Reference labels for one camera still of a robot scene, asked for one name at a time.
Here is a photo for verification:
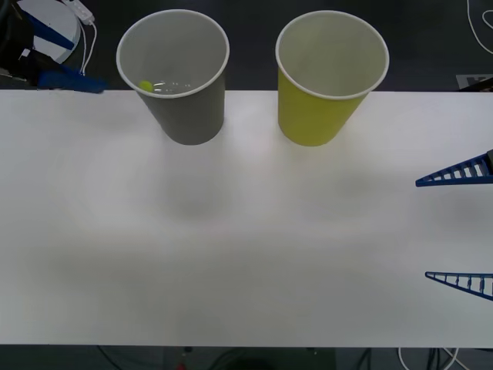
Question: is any black and white marker tag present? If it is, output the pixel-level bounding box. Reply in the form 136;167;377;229
455;73;493;93

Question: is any yellow-green waste bin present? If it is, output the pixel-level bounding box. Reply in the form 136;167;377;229
274;9;391;148

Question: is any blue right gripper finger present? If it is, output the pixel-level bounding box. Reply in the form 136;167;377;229
424;271;493;302
414;149;493;189

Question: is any white power strip cable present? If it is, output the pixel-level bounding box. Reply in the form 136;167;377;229
78;19;98;76

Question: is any white cable under table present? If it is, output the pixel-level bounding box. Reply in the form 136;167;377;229
397;346;468;370

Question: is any grey waste bin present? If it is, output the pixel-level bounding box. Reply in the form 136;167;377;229
116;8;231;146

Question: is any clear bottle with green cap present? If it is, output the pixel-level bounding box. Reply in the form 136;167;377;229
138;79;194;96

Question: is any white round disc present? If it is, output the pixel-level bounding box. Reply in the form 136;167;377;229
17;0;82;65

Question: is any white looped cable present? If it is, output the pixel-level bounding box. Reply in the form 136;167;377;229
465;0;493;52

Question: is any white power strip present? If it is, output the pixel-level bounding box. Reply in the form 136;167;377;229
61;0;96;25

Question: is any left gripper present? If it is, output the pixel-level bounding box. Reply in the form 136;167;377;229
6;8;109;96

